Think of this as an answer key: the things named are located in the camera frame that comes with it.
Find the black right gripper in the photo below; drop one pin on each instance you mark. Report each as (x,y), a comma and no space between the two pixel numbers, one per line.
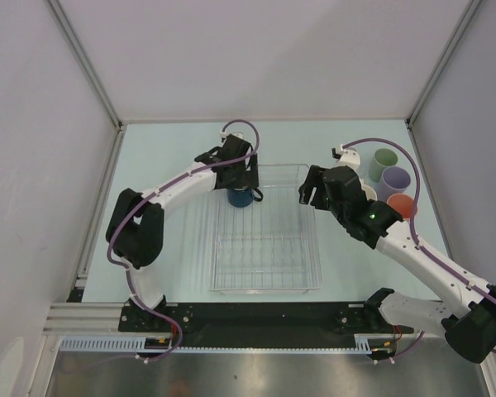
(313,179)

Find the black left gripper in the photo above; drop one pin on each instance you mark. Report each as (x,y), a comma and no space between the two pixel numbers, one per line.
(249,180)

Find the dark blue ceramic mug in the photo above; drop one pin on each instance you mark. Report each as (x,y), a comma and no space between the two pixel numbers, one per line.
(242,198)

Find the white ceramic mug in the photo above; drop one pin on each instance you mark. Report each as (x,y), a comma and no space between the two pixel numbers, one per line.
(370,193)

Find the light green plastic cup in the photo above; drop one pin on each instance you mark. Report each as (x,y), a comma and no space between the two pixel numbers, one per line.
(382,159)

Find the lavender plastic cup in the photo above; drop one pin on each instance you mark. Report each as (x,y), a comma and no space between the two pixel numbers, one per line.
(393,180)

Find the pink plastic cup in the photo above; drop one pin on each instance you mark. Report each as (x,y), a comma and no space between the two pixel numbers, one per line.
(403,204)

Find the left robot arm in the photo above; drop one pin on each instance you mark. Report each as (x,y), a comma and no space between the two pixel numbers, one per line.
(135,233)

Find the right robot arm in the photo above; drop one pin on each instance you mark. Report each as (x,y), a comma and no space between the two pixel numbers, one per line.
(465,313)

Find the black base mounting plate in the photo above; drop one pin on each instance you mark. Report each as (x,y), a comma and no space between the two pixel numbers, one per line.
(310,325)

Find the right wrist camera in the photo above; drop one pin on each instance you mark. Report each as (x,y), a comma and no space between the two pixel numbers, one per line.
(346,157)

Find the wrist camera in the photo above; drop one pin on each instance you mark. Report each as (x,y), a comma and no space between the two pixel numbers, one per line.
(231,138)
(346,157)

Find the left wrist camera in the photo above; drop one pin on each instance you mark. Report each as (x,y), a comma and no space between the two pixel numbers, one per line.
(231,138)

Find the white wire dish rack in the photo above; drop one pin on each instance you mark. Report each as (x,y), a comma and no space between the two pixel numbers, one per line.
(268,247)

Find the right aluminium frame post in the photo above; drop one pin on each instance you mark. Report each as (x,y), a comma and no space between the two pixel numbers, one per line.
(461,28)

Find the aluminium frame post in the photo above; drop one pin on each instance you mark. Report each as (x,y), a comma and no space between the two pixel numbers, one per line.
(75,45)
(461,28)

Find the left aluminium frame post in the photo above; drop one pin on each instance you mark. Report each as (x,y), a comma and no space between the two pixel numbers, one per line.
(75,45)

